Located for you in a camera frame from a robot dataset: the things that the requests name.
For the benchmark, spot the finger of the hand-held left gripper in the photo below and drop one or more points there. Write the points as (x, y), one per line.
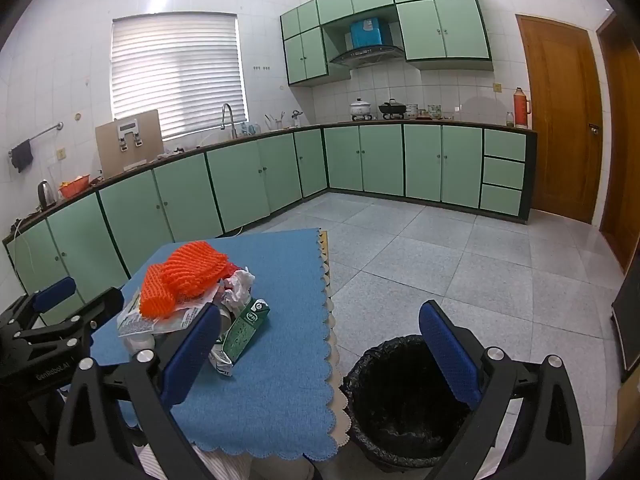
(55, 292)
(102, 305)

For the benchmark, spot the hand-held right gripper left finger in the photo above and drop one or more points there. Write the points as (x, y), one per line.
(192, 355)

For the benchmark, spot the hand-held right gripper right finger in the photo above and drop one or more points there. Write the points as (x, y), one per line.
(450, 355)

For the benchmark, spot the clear plastic package green label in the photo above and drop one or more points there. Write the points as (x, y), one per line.
(132, 321)

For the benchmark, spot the green milk carton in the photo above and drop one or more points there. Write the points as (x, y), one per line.
(245, 330)

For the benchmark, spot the black bin with black liner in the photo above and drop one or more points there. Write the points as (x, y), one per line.
(400, 410)

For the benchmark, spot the orange net bag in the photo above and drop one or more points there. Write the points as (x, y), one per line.
(185, 272)

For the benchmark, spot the red plastic bag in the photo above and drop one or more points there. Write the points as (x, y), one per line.
(231, 280)

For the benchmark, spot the white crumpled paper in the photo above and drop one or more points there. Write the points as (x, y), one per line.
(242, 285)

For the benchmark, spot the blue scalloped tablecloth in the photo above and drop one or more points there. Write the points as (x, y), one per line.
(280, 390)

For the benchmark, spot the steel electric kettle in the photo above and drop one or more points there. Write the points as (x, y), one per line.
(46, 195)

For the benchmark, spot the orange plastic basin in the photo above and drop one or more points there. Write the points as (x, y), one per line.
(74, 187)

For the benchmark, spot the striped white clothing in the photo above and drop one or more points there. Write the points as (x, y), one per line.
(215, 466)

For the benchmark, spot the beige scalloped under cloth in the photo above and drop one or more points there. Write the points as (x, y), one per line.
(345, 417)

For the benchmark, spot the dark hanging towel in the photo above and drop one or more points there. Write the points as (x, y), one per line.
(22, 156)

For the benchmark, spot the brown cardboard box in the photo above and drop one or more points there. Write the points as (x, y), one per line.
(112, 152)

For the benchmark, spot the steel towel bar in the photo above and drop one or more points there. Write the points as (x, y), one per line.
(42, 132)

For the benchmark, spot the black panel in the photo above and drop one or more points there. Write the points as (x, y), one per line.
(629, 330)

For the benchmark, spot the green lower kitchen cabinets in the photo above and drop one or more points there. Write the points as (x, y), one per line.
(380, 160)

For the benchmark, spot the steel kitchen faucet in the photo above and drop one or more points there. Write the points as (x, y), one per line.
(231, 120)

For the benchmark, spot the white window blind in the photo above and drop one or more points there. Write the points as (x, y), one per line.
(175, 75)

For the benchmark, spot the utensil holder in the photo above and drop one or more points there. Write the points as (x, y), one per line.
(274, 122)

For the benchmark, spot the stack of bowls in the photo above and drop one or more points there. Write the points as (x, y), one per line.
(412, 111)

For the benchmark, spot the black wok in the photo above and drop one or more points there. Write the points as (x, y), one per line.
(391, 108)

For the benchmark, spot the red thermos flask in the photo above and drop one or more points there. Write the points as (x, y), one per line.
(522, 107)

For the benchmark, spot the white lidded pot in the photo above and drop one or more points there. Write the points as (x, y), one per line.
(360, 108)

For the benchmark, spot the plain wooden door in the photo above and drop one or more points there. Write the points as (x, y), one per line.
(622, 150)

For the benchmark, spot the glass range hood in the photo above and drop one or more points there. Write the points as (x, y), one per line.
(367, 55)

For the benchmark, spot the blue box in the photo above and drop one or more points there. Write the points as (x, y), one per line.
(367, 34)

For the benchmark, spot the wall socket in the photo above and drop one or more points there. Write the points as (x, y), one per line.
(62, 154)

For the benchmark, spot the green upper wall cabinets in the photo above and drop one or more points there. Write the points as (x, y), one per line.
(425, 25)

